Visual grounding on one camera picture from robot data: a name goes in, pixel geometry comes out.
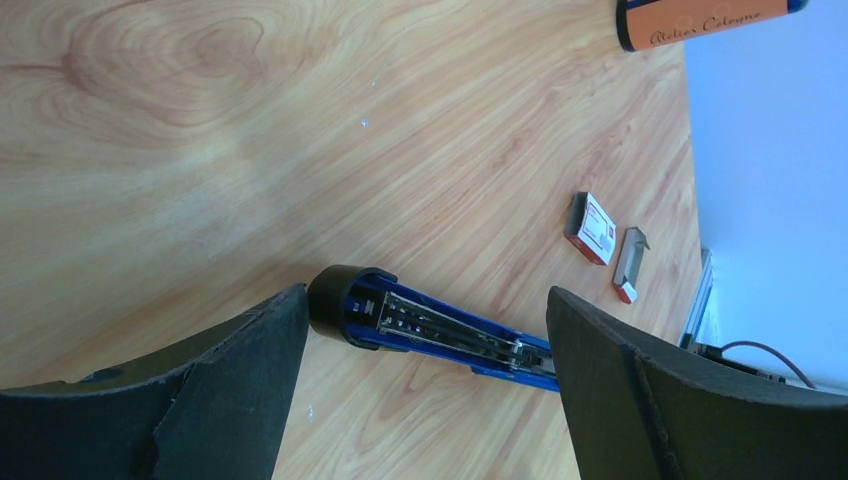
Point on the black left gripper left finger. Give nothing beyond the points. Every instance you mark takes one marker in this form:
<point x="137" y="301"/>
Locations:
<point x="211" y="406"/>

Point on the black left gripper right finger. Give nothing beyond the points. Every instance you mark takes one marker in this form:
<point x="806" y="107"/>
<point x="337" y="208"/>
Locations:
<point x="638" y="407"/>

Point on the blue stapler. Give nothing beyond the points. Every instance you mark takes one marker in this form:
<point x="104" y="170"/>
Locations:
<point x="369" y="309"/>

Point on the white red staple box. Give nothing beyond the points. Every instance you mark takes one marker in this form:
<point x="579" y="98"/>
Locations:
<point x="590" y="229"/>

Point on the orange glue bottle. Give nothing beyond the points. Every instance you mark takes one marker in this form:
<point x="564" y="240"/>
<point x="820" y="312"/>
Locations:
<point x="644" y="25"/>

